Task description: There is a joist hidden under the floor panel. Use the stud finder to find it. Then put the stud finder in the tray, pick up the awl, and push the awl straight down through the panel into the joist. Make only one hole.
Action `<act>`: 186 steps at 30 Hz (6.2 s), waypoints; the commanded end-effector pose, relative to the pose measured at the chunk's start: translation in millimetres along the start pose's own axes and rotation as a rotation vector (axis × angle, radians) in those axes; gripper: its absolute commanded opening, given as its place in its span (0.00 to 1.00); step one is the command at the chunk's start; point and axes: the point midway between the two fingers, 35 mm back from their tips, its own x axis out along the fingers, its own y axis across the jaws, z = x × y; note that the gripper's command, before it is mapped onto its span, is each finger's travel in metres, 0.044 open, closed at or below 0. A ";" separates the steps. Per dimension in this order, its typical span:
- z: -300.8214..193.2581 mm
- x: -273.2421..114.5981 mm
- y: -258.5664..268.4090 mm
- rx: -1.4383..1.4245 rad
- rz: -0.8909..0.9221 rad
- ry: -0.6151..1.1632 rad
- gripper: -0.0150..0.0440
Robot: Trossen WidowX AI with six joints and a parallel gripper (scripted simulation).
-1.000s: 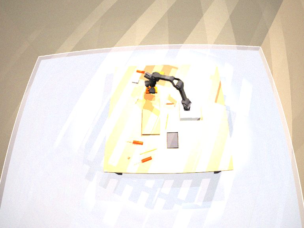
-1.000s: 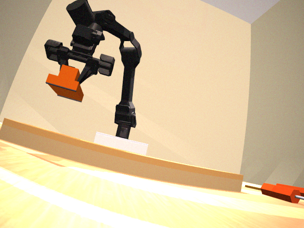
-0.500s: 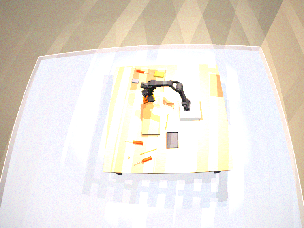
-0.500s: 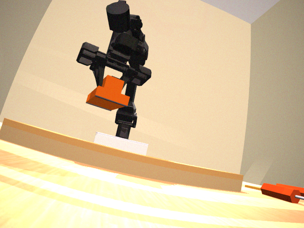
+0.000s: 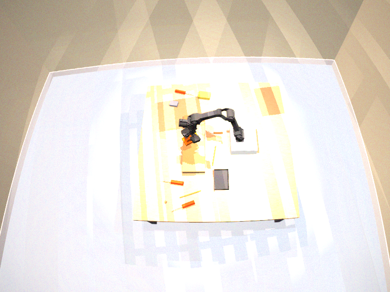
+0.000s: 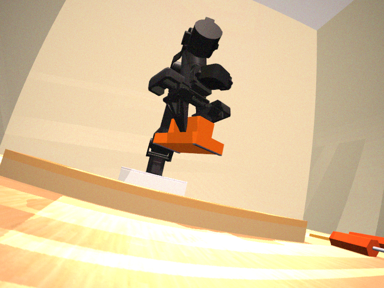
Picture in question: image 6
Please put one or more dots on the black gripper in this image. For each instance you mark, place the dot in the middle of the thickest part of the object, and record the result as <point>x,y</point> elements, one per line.
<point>182,92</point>

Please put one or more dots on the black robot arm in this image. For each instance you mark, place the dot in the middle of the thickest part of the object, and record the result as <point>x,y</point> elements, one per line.
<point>198,43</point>

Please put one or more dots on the tan wooden panel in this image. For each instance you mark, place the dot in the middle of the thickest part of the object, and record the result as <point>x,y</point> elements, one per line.
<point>148,202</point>

